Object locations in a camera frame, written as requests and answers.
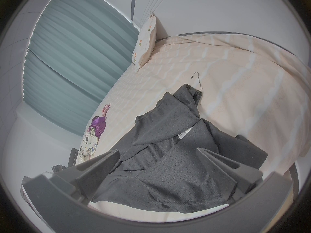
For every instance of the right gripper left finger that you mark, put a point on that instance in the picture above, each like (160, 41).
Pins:
(97, 171)

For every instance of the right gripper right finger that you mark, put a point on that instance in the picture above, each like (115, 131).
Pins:
(218, 172)

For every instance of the black T-shirt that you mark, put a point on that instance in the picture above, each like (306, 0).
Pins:
(170, 154)

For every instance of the bed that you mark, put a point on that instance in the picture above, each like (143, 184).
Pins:
(243, 81)

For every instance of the white printed pyjama garment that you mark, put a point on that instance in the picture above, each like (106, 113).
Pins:
(87, 147)

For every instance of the purple garment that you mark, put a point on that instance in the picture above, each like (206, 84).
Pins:
(98, 126)

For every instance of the pink garment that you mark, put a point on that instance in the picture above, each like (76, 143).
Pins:
(106, 109)

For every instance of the blue-green curtain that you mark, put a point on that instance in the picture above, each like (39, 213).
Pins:
(73, 57)

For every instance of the white printed pillow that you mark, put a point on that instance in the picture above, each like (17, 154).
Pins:
(145, 40)

